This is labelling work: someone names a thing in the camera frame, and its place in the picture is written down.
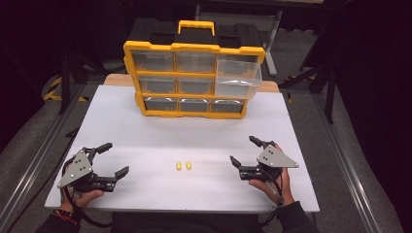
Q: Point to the yellow and black drawer organizer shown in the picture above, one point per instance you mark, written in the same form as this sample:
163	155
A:
194	48

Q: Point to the set of clear organizer drawers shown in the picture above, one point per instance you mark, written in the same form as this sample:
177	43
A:
155	61

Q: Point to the large clear plastic drawer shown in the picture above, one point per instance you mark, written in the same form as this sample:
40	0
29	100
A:
238	87

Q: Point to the person's dark clothing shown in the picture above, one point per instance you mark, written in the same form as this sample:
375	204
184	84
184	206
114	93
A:
181	225

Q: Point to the black metal stand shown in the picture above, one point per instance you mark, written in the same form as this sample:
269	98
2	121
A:
330	97
66	84

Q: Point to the person's left hand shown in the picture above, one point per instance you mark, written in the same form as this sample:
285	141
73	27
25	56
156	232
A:
82	197

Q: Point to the aluminium floor rail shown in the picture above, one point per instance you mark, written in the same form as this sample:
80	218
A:
39	152
346	161

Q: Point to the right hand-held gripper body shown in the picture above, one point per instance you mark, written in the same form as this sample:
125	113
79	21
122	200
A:
275	159

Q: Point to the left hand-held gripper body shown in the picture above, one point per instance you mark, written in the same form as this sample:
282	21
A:
76	168

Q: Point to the yellow and black hazard tape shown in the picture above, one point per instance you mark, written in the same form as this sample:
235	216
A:
51	93

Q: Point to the grey metal table frame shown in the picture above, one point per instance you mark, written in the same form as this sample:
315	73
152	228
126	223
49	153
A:
273	42

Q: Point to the person's right hand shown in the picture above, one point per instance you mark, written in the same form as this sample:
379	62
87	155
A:
267	189

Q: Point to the small yellow plastic piece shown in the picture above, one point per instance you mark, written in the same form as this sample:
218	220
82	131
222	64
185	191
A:
188	165
178	166

